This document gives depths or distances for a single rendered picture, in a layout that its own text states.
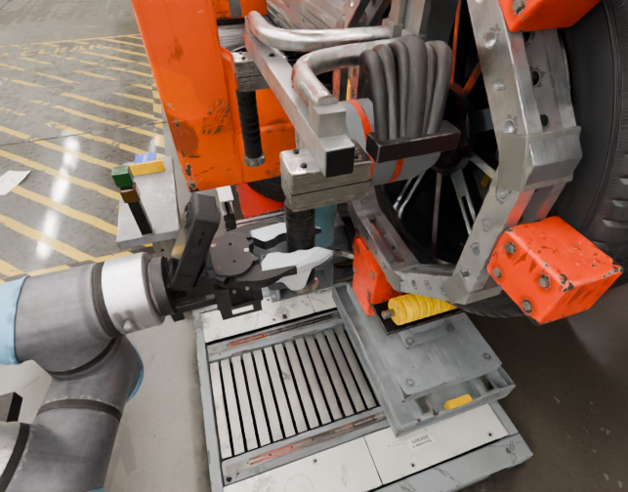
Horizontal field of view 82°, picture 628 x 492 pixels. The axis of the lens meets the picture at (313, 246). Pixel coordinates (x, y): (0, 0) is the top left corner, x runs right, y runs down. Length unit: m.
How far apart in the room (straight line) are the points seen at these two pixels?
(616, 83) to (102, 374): 0.63
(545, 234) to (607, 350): 1.23
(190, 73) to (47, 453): 0.77
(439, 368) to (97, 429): 0.83
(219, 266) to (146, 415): 0.94
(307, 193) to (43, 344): 0.32
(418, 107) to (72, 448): 0.50
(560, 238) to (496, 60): 0.20
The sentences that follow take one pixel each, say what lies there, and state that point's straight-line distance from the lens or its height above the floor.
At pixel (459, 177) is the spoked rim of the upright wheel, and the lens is 0.67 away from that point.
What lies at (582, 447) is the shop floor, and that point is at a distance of 1.43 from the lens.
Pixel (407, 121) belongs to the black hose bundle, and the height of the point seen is 0.99.
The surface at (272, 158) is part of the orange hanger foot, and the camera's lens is 1.09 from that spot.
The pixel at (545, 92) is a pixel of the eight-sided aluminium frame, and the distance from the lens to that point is 0.45.
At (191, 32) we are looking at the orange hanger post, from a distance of 0.94.
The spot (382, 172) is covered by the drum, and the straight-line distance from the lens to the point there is 0.58.
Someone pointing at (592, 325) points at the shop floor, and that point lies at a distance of 1.71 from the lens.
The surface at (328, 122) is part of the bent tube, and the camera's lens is 0.35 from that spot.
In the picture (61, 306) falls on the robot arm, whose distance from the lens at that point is 0.46.
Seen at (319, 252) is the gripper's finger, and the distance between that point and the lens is 0.44.
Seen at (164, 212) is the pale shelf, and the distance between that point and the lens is 1.19.
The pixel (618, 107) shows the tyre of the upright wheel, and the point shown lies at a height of 1.00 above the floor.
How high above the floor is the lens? 1.15
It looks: 45 degrees down
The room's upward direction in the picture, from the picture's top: straight up
